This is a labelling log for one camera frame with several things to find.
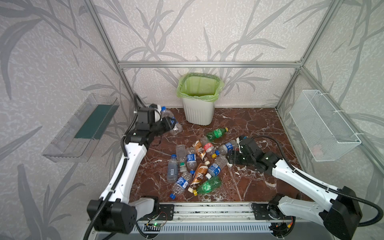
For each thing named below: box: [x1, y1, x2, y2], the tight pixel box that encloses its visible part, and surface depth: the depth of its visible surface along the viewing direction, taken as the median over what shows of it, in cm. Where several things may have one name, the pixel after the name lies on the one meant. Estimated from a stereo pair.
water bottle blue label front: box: [169, 172, 193, 200], surface depth 82 cm
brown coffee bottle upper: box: [192, 140, 211, 166], surface depth 93 cm
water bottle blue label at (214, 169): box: [205, 155, 229, 180], surface depth 85 cm
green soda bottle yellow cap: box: [206, 127, 229, 142], surface depth 101 cm
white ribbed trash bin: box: [182, 97, 215, 126], surface depth 98 cm
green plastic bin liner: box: [176, 72, 224, 102], surface depth 102 cm
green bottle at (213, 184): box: [193, 176, 222, 196], surface depth 79 cm
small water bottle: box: [161, 106, 183, 135], surface depth 77 cm
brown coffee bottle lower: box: [187, 163, 209, 193], surface depth 84 cm
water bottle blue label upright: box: [186, 147, 197, 175], surface depth 88 cm
